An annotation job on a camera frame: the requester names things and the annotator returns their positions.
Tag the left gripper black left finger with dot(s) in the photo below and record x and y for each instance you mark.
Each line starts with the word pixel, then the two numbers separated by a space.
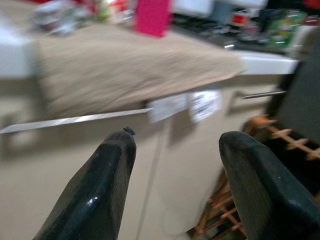
pixel 95 195

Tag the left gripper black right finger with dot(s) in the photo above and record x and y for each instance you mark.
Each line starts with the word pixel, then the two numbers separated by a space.
pixel 265 190

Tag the black mini fridge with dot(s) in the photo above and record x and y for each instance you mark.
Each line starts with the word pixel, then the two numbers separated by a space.
pixel 302 100

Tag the cream kitchen counter cabinet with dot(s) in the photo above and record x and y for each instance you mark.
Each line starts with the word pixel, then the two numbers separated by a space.
pixel 62 162

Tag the wooden wine rack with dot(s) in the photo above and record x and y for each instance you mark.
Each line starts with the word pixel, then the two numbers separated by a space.
pixel 260 122

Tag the white printed paper label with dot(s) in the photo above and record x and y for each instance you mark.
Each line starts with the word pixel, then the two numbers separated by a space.
pixel 205 105

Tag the small white paper label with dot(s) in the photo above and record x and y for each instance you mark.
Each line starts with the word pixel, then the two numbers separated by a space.
pixel 167 107

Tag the beige counter cloth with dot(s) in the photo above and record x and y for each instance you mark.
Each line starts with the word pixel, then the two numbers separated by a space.
pixel 125 67

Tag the green printed package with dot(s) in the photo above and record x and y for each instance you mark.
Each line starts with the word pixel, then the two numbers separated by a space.
pixel 287 27

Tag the black gas stove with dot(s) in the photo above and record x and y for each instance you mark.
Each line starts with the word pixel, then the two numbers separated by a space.
pixel 200 25

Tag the white carton green red print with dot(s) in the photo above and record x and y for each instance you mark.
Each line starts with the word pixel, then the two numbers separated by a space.
pixel 112 11

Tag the pink plastic container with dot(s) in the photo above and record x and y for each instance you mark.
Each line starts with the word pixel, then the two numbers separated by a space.
pixel 152 17

